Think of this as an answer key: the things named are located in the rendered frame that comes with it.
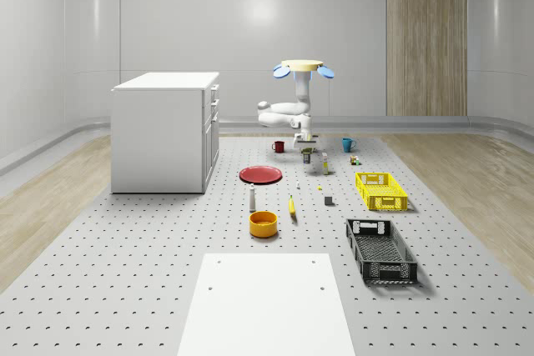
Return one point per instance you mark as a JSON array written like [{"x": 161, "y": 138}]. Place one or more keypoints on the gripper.
[{"x": 305, "y": 141}]

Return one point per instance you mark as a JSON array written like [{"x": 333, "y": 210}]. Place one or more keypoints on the flat-sided can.
[{"x": 307, "y": 158}]

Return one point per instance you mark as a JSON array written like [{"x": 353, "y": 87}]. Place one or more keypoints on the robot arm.
[{"x": 288, "y": 109}]

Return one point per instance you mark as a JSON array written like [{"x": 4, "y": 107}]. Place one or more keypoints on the dark red mug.
[{"x": 278, "y": 147}]

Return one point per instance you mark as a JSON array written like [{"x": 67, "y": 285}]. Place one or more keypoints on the yellow and white box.
[{"x": 325, "y": 164}]

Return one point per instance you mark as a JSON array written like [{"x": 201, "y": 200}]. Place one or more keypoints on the blue mug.
[{"x": 347, "y": 145}]

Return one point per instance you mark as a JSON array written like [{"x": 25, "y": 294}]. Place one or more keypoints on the puzzle cube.
[{"x": 354, "y": 160}]

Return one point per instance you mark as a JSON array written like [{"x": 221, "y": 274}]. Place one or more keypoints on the red plate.
[{"x": 261, "y": 174}]

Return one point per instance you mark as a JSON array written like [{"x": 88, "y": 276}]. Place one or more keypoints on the banana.
[{"x": 292, "y": 207}]

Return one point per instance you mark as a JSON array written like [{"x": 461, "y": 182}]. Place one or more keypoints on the white bottle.
[{"x": 253, "y": 199}]

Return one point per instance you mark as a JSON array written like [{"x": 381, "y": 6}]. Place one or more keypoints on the yellow bowl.
[{"x": 263, "y": 229}]

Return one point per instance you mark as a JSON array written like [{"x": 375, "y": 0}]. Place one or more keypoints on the yellow basket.
[{"x": 381, "y": 204}]

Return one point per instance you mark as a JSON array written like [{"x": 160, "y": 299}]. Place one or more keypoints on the white cabinet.
[{"x": 158, "y": 139}]

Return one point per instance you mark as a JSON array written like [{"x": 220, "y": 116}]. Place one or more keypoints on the dark grey basket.
[{"x": 390, "y": 272}]

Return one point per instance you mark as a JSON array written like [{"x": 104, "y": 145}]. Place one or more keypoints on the white board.
[{"x": 267, "y": 310}]

